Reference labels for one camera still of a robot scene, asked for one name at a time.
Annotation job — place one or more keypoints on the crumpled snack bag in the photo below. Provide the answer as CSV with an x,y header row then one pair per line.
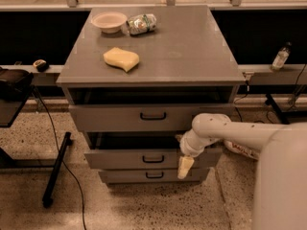
x,y
141,24

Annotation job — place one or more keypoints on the red white sneaker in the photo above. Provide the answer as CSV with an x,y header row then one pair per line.
x,y
239,149

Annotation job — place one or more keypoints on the small tape measure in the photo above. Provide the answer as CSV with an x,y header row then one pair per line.
x,y
41,65

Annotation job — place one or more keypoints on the black stand leg right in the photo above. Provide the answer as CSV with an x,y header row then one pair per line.
x,y
270,101

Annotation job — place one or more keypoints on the black bag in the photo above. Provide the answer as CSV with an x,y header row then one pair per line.
x,y
14,83

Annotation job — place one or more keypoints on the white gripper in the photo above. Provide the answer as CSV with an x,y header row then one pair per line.
x,y
188,149

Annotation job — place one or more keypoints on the grey drawer cabinet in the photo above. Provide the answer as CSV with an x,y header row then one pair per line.
x,y
184,61

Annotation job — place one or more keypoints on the grey bottom drawer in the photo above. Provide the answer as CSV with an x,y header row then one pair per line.
x,y
150,176

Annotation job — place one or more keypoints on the clear plastic bottle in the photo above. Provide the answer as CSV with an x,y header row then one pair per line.
x,y
281,57

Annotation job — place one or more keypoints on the white bowl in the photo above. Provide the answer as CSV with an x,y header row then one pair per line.
x,y
109,22

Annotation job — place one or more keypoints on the grey drawer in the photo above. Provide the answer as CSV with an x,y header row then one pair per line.
x,y
150,176
141,117
134,151

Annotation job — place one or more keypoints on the yellow sponge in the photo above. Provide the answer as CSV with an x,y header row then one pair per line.
x,y
119,58

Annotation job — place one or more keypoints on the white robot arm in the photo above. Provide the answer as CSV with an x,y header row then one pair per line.
x,y
280,194

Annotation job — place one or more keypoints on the grey top drawer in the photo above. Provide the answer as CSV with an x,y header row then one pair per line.
x,y
141,117

